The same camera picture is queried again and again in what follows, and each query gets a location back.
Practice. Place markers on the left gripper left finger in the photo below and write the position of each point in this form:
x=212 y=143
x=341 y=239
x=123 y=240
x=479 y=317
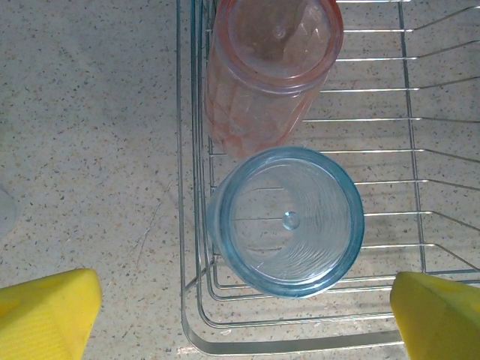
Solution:
x=41 y=322

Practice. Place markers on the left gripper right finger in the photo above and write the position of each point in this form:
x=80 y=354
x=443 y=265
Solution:
x=442 y=322

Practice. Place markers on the blue transparent plastic cup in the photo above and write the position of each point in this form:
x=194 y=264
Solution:
x=288 y=225

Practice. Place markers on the pink transparent plastic cup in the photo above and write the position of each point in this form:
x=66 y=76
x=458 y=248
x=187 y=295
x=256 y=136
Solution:
x=262 y=112

